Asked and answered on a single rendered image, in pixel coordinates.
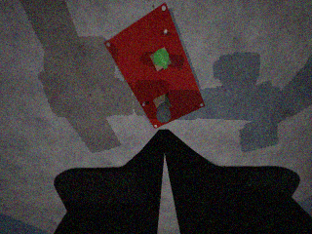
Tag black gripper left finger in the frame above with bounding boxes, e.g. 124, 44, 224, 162
54, 130, 165, 234

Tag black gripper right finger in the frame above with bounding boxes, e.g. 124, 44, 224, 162
164, 130, 300, 234

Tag red circuit board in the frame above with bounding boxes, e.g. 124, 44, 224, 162
104, 2, 205, 129

